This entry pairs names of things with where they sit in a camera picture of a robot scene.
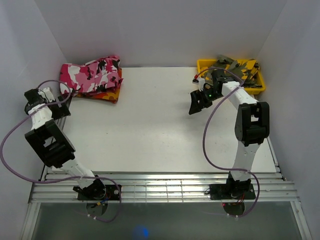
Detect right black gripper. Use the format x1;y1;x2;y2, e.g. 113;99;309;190
188;87;224;115

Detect pink camouflage trousers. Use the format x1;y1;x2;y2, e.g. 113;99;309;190
59;55;123;95

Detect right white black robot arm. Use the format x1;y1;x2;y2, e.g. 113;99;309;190
188;67;270;199

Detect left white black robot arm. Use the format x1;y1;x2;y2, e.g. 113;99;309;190
24;87;107;200

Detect green yellow camouflage trousers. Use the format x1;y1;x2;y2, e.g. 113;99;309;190
201;54;261;89

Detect orange camouflage folded trousers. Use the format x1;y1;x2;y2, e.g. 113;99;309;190
74;68;123;104

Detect yellow plastic bin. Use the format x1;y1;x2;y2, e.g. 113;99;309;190
196;58;266;95

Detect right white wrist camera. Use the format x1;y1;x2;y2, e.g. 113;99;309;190
192;76;206;88

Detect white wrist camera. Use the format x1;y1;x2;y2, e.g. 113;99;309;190
38;87;56;103
192;76;206;88

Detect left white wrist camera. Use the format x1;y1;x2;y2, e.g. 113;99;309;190
38;87;56;103

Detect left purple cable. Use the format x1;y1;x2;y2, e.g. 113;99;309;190
0;79;123;223

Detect purple cable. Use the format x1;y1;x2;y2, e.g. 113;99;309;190
0;79;123;223
193;67;260;219

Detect aluminium rail frame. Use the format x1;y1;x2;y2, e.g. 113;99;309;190
20;167;312;240

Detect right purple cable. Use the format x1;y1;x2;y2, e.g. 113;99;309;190
193;67;260;219

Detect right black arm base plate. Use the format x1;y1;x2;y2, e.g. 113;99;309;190
204;183;256;200

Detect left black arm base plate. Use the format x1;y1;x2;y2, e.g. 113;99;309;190
76;184;122;202

